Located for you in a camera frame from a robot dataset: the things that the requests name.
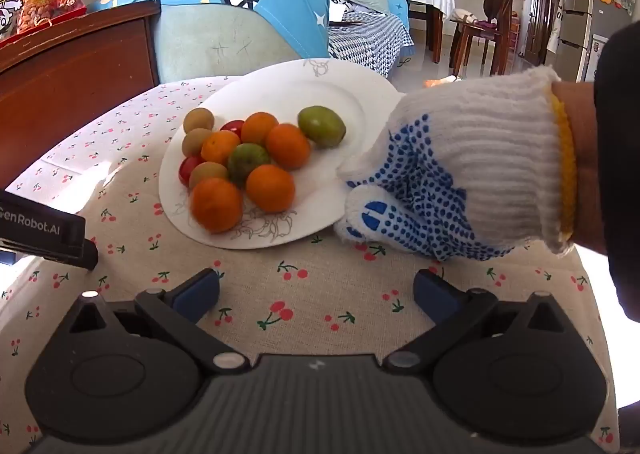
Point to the person's right forearm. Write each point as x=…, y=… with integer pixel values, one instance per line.
x=585, y=159

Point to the brown wooden cabinet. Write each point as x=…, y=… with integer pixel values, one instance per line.
x=75, y=84

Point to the small round green jujube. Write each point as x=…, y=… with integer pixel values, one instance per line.
x=248, y=161

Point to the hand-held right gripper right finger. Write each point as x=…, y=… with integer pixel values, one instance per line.
x=434, y=291

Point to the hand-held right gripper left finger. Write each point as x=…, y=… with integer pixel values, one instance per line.
x=197, y=291

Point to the red cherry tomato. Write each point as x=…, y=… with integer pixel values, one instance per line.
x=232, y=128
x=189, y=170

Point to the white bag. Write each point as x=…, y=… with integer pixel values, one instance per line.
x=465, y=16

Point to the houndstooth blanket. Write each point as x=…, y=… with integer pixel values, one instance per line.
x=370, y=44

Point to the white paper sheet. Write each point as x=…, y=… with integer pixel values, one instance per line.
x=336, y=14

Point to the orange trash bin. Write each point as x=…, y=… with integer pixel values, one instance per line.
x=435, y=82

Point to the wooden chair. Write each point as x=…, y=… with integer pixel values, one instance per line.
x=502, y=9

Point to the black and white pillow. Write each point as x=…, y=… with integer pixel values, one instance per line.
x=357, y=5

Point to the person's right hand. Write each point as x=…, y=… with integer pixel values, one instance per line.
x=475, y=159

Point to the white patterned plate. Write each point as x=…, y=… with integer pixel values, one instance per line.
x=325, y=184

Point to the large oval green jujube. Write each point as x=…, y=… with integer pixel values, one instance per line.
x=321, y=125

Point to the brown kiwi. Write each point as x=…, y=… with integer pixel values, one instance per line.
x=196, y=141
x=207, y=174
x=198, y=120

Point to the green sofa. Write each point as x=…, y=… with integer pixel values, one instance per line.
x=210, y=44

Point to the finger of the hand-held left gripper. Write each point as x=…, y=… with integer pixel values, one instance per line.
x=89, y=254

